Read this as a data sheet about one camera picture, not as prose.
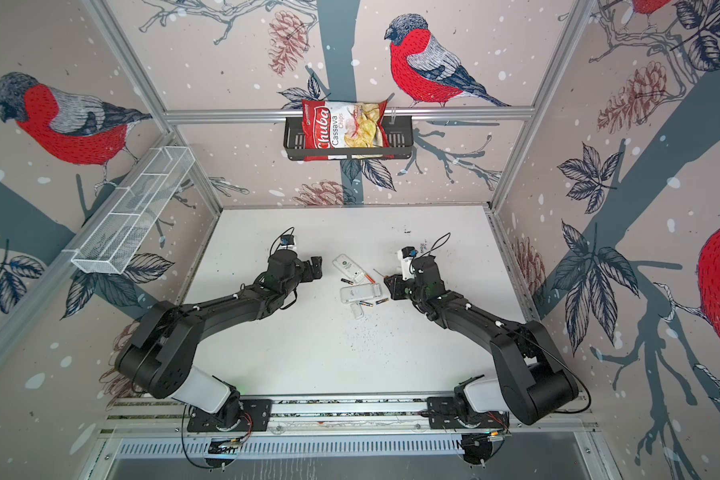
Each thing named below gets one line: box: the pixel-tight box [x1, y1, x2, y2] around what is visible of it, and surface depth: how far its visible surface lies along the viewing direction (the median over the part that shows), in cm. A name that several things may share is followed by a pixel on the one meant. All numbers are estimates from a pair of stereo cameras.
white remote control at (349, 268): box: [332, 253, 367, 283], surface depth 103 cm
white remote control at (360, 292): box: [340, 283, 383, 303], surface depth 97 cm
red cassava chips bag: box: [301, 99, 395, 162], surface depth 89 cm
